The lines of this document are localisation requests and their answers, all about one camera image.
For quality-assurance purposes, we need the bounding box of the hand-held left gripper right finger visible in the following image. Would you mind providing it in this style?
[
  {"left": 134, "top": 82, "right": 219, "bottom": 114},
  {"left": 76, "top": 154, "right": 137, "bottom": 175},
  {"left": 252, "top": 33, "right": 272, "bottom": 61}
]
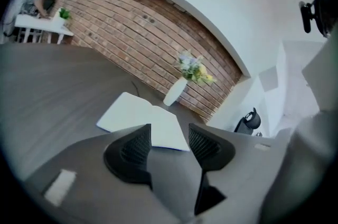
[{"left": 184, "top": 123, "right": 292, "bottom": 224}]

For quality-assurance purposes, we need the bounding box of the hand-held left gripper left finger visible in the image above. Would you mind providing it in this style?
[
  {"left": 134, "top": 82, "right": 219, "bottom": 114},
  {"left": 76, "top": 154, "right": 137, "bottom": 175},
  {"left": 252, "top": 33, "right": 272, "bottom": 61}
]
[{"left": 24, "top": 123, "right": 181, "bottom": 224}]

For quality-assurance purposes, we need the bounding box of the blue book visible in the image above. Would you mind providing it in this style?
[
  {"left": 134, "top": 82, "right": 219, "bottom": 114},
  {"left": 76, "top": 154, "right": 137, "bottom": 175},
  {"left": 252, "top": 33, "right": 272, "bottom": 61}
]
[{"left": 95, "top": 91, "right": 191, "bottom": 153}]

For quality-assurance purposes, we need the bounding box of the black mesh office chair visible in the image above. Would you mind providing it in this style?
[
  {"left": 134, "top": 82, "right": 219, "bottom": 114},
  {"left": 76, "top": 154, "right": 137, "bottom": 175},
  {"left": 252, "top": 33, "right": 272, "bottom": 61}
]
[{"left": 233, "top": 107, "right": 262, "bottom": 137}]

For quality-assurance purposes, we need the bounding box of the dark wooden table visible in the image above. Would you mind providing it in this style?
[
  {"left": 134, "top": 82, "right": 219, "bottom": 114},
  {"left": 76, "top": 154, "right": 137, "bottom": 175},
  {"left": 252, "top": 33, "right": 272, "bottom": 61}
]
[{"left": 0, "top": 42, "right": 275, "bottom": 184}]

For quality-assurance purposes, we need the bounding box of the white ceramic vase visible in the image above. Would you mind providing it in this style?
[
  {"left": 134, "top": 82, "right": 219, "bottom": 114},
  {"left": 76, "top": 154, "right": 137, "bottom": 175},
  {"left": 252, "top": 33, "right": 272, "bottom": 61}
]
[{"left": 163, "top": 77, "right": 188, "bottom": 107}]

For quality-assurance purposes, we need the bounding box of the artificial flower bouquet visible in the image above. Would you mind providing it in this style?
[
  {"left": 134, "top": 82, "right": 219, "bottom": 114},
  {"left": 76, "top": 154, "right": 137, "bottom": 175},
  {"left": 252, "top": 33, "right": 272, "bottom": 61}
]
[{"left": 175, "top": 49, "right": 218, "bottom": 87}]

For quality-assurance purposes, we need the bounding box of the small white table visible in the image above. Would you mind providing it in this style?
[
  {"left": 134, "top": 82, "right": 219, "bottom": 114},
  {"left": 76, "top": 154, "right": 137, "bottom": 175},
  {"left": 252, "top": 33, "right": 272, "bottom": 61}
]
[{"left": 14, "top": 13, "right": 75, "bottom": 45}]

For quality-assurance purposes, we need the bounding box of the small green potted plant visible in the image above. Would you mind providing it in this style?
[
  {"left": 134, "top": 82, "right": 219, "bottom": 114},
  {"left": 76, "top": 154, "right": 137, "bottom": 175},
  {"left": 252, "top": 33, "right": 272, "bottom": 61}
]
[{"left": 52, "top": 7, "right": 72, "bottom": 27}]

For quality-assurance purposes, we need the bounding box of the thin black table cable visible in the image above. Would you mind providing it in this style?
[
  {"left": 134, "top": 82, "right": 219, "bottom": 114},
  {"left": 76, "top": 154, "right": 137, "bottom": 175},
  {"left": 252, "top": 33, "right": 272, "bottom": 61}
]
[{"left": 130, "top": 80, "right": 141, "bottom": 96}]

